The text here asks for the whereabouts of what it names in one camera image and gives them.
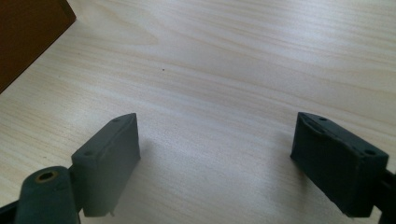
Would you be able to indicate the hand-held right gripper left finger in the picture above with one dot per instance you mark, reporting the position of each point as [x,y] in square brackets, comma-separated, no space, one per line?
[104,165]

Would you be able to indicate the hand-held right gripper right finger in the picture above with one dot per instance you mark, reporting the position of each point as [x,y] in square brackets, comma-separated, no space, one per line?
[337,161]

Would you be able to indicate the brown wooden box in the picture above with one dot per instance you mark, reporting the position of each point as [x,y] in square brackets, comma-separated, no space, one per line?
[26,34]

